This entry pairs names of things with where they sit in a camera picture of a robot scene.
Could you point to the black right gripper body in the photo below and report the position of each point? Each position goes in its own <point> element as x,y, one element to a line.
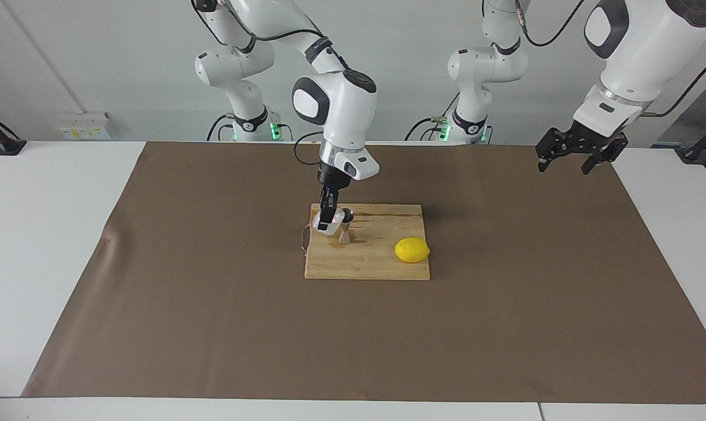
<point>332,180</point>

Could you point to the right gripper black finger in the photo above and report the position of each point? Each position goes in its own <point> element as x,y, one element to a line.
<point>329,204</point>

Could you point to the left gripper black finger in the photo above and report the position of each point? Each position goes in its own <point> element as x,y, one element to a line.
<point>607,153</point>
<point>550,146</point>

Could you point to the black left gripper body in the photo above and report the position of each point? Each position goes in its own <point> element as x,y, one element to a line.
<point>592,137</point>

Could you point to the clear glass cup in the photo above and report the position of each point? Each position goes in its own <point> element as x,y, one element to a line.
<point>326,228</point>

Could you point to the steel jigger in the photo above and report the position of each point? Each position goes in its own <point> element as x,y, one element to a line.
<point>345,237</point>

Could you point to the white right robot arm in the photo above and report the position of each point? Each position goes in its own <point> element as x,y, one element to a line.
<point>341,111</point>

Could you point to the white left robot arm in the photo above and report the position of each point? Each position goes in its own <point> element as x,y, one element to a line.
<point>639,52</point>

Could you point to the wooden cutting board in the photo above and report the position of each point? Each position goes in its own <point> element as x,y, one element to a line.
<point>376,268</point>

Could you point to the black stand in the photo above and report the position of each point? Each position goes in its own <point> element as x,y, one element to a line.
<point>695,153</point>
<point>10,146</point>

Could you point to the yellow lemon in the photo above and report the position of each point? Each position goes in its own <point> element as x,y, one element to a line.
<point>411,250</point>

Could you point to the brown paper table mat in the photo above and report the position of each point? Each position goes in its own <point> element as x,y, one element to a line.
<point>212,327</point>

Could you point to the white wall socket box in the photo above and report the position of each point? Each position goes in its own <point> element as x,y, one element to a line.
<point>83,126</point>

